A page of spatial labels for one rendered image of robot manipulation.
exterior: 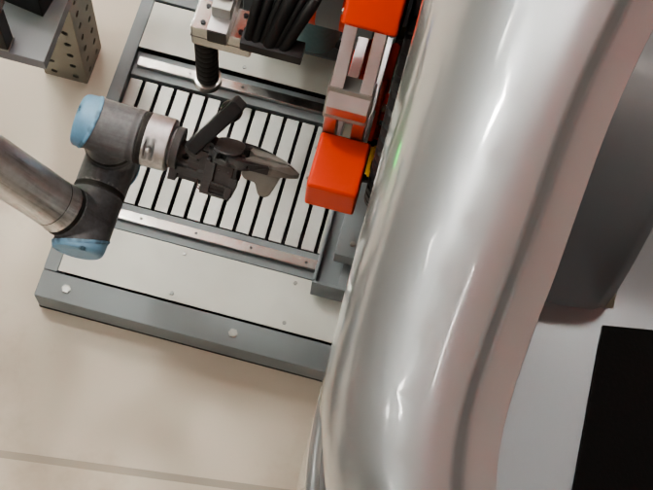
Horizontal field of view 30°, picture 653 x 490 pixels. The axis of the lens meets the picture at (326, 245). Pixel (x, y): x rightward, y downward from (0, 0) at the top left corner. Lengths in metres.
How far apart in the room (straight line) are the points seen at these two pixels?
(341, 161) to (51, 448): 1.05
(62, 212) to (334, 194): 0.51
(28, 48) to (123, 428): 0.78
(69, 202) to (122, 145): 0.13
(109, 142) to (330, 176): 0.44
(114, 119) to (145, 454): 0.80
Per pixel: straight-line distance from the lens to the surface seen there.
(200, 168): 2.03
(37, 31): 2.39
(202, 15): 1.79
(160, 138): 2.00
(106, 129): 2.02
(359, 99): 1.71
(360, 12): 1.59
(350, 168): 1.76
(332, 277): 2.48
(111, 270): 2.56
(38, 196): 2.01
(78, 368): 2.59
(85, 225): 2.07
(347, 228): 2.43
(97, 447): 2.55
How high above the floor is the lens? 2.48
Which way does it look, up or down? 69 degrees down
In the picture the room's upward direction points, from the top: 11 degrees clockwise
